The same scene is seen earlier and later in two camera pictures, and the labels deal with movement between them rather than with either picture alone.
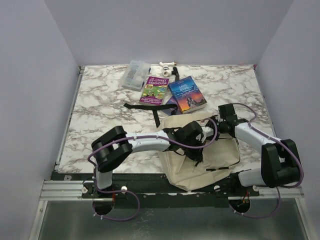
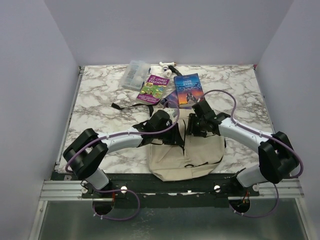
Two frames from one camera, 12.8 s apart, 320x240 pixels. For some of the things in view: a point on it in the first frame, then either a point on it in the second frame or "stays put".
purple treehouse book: x=154 y=91 stays put
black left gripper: x=196 y=156 → x=176 y=138
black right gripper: x=217 y=136 → x=191 y=129
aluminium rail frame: x=54 y=190 stays put
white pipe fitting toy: x=166 y=72 stays put
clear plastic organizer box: x=135 y=75 stays put
